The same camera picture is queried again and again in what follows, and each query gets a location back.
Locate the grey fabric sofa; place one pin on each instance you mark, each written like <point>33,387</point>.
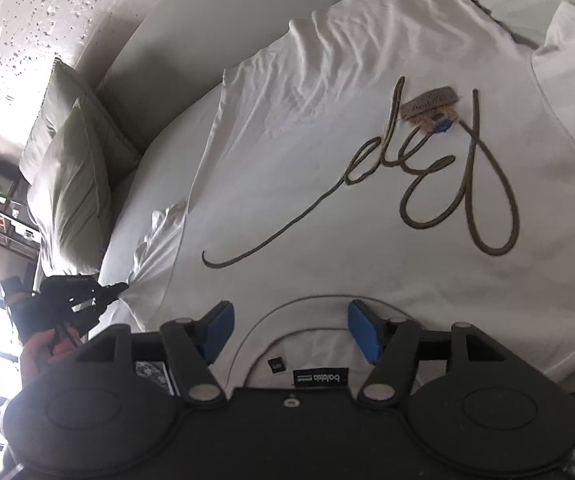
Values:
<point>167,60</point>

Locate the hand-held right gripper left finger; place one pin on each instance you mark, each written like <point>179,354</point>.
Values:
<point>217,330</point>

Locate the large beige pillow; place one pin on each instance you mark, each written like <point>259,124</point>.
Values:
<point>72,185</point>

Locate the brown cardboard hang tag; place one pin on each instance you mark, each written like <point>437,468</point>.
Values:
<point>430,100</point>

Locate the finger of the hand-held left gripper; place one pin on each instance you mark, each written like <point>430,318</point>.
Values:
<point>104,292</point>
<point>82,320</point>

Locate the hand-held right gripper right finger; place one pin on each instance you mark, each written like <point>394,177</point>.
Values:
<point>365,330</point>

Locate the person's left hand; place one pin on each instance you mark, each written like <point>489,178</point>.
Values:
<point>39,355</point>

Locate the white t-shirt with script print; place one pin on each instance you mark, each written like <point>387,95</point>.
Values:
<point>317,185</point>

